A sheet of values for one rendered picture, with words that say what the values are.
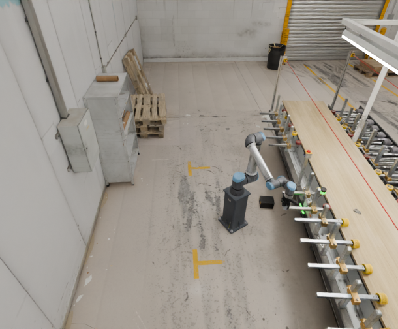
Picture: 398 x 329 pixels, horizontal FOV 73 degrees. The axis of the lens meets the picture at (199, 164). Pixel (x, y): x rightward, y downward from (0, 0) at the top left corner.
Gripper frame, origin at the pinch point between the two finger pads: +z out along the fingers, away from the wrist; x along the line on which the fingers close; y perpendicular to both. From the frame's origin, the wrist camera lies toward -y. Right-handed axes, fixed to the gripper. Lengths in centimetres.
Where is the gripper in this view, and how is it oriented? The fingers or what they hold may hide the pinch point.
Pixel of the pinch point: (286, 209)
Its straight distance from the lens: 315.0
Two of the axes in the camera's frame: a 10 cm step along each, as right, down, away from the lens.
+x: -0.5, 6.2, -7.9
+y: -10.0, -0.4, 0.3
